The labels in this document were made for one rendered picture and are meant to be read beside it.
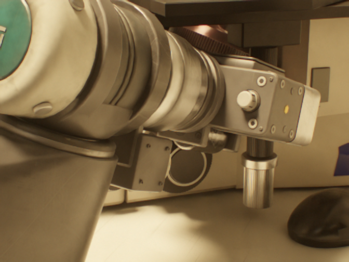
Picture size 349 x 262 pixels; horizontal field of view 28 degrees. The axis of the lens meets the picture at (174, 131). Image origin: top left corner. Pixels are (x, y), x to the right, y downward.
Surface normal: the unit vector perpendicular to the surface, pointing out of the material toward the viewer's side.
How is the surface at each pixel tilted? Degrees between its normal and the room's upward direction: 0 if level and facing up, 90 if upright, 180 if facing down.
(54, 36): 73
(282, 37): 90
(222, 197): 0
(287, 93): 90
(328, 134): 49
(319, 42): 90
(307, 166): 80
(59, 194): 92
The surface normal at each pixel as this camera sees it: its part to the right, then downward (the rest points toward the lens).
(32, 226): 0.57, 0.26
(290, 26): 0.36, 0.27
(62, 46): 0.72, 0.08
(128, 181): -0.56, -0.11
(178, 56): 0.82, -0.24
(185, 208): 0.00, -0.96
